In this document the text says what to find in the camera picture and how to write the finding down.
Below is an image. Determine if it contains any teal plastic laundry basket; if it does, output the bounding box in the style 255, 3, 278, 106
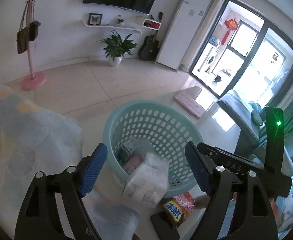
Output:
103, 100, 203, 197

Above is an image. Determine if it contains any floral cushion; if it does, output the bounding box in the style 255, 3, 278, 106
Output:
277, 171, 293, 234

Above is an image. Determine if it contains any green potted plant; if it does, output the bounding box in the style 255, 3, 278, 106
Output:
101, 30, 137, 67

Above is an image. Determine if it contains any red chinese knot decoration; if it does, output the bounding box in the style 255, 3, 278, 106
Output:
221, 18, 239, 45

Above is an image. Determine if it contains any yellow snack wrapper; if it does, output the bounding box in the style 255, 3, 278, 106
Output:
161, 192, 196, 228

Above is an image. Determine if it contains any brown tote bag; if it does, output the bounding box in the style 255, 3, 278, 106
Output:
16, 1, 29, 54

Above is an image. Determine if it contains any pink yogurt drink bottle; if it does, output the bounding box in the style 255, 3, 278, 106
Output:
123, 154, 144, 174

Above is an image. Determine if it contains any pink coat rack stand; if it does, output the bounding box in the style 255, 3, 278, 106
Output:
21, 0, 47, 91

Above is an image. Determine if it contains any framed butterfly picture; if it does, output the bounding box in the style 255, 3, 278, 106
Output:
87, 13, 102, 26

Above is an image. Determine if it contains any white washing machine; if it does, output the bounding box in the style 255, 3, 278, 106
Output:
198, 43, 219, 72

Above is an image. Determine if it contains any small flower figurine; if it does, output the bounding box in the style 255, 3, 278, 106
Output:
117, 15, 124, 28

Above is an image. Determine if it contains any white red wall cube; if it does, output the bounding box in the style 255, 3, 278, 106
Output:
142, 19, 161, 31

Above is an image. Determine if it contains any grey sofa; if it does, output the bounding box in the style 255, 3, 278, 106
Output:
217, 89, 262, 157

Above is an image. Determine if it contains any white curved wall shelf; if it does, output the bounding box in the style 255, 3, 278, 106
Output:
83, 20, 143, 35

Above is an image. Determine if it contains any white tall cabinet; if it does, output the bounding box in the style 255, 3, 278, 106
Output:
156, 0, 211, 70

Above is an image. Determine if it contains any black small bag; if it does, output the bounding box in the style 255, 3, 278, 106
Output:
29, 0, 42, 42

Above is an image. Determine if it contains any pink folded mat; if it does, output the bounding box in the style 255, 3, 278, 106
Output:
174, 86, 206, 118

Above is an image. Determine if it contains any black acoustic guitar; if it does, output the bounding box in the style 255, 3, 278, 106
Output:
138, 11, 163, 61

